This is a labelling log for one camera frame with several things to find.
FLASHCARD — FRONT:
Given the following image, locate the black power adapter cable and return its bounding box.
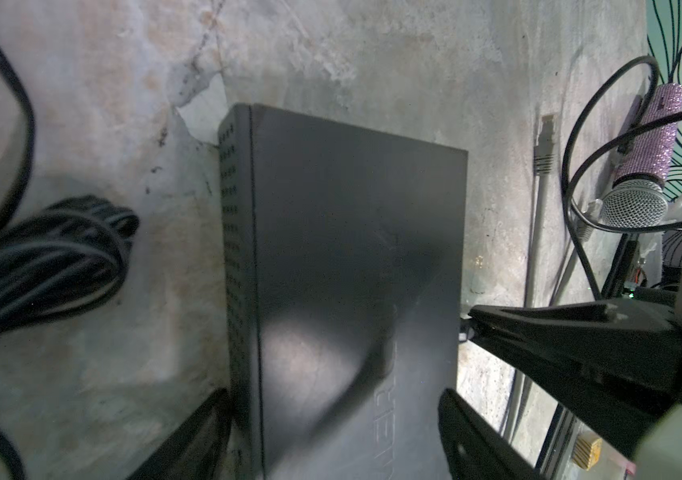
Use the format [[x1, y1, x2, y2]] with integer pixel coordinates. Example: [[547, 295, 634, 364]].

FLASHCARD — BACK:
[[0, 0, 141, 480]]

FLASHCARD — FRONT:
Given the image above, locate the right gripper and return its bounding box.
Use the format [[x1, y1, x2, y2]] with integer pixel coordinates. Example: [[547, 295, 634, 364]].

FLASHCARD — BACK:
[[466, 275, 682, 459]]

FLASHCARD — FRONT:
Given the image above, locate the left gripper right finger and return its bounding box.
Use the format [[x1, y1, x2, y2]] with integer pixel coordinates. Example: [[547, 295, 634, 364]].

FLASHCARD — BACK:
[[438, 389, 543, 480]]

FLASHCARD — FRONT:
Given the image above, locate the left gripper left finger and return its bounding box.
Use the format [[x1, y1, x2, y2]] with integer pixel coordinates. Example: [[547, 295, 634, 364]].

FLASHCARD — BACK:
[[128, 388, 232, 480]]

